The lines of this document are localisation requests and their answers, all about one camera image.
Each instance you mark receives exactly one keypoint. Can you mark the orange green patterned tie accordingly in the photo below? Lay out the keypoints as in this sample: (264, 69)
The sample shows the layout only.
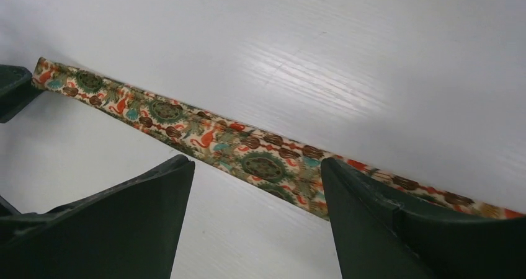
(281, 166)

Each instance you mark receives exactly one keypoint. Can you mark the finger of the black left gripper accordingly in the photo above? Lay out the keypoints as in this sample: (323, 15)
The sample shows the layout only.
(17, 90)

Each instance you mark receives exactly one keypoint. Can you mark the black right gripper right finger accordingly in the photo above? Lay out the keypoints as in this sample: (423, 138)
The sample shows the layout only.
(381, 232)

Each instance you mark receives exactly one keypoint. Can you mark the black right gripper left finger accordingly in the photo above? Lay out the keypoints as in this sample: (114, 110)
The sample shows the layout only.
(130, 230)

